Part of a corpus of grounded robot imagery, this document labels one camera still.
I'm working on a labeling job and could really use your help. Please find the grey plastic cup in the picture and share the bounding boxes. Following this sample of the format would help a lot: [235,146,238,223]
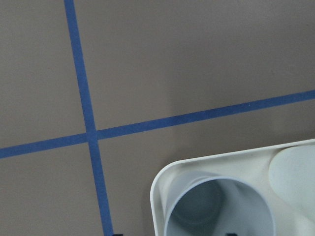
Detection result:
[163,171,276,236]

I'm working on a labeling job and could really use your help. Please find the pale green cup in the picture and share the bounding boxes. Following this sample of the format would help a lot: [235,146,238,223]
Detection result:
[268,145,315,222]

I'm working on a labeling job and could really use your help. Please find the cream plastic tray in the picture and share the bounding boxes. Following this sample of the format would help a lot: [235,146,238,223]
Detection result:
[150,139,315,236]

